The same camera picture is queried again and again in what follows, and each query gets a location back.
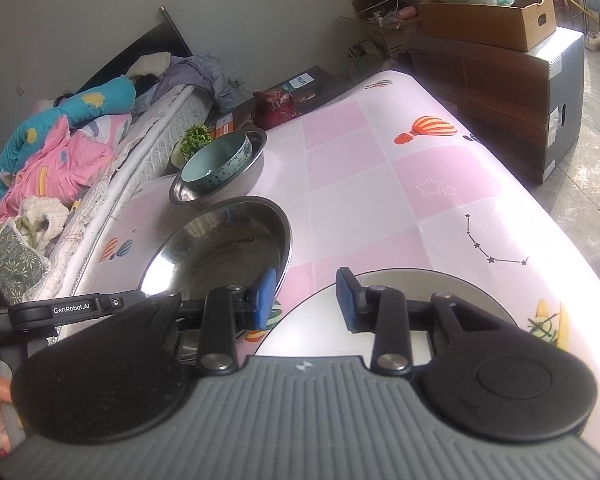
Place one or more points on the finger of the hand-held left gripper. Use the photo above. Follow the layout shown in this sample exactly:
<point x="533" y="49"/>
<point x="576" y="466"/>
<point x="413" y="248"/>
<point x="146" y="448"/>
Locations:
<point x="122" y="302"/>

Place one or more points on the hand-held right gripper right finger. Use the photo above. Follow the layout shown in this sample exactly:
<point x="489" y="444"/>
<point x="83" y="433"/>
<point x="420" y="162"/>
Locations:
<point x="347" y="300"/>

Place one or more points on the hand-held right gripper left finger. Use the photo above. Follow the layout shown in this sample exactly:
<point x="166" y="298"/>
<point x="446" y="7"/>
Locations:
<point x="262" y="300"/>

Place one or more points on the shallow steel plate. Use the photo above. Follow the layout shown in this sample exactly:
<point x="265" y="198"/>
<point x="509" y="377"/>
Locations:
<point x="220" y="245"/>
<point x="315" y="325"/>

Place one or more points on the deep steel bowl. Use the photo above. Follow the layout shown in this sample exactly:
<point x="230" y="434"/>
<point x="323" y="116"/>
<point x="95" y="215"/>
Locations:
<point x="215" y="199"/>

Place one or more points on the teal ceramic bowl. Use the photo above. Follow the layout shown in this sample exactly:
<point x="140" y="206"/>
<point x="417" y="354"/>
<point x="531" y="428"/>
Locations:
<point x="215" y="160"/>

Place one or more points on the green floral cloth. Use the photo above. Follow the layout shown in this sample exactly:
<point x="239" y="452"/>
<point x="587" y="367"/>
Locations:
<point x="15" y="260"/>

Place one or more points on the white fleece blanket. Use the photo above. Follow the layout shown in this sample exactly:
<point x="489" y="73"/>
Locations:
<point x="45" y="215"/>

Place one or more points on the pink printed tablecloth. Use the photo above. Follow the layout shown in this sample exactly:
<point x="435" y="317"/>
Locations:
<point x="370" y="200"/>

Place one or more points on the pink and blue quilt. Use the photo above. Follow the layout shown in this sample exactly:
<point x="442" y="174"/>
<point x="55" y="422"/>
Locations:
<point x="55" y="165"/>

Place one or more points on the napa cabbage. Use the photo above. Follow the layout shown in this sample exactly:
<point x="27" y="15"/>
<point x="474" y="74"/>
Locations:
<point x="197" y="137"/>

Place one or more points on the red onion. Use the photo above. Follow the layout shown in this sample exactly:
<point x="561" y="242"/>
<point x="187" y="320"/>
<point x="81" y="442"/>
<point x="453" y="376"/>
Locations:
<point x="275" y="107"/>

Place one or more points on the dark printed appliance box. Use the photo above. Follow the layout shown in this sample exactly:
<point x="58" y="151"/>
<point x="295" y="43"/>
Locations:
<point x="320" y="82"/>

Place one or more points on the grey clothes pile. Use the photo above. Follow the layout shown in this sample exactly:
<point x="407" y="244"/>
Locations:
<point x="190" y="72"/>

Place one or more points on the cream cloth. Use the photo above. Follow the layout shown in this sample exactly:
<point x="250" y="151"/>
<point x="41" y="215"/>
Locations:
<point x="152" y="64"/>

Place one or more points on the green paper bag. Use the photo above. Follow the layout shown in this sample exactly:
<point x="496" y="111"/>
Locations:
<point x="365" y="57"/>

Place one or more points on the large brown cardboard box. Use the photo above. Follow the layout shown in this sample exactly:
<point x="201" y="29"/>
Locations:
<point x="505" y="95"/>

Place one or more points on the black bed headboard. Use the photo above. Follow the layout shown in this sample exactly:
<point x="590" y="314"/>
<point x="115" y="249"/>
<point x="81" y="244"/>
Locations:
<point x="145" y="42"/>

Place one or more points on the cardboard box of clutter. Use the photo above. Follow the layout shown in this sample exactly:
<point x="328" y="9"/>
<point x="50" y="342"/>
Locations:
<point x="395" y="40"/>

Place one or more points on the open cardboard box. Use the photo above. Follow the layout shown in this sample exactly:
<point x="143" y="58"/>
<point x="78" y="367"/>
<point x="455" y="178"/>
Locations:
<point x="480" y="25"/>

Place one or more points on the white shoe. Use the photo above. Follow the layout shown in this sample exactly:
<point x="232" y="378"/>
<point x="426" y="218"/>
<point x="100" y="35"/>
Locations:
<point x="592" y="41"/>

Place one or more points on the wall socket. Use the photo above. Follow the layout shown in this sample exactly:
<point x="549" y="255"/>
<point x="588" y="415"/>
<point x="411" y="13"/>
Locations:
<point x="238" y="79"/>

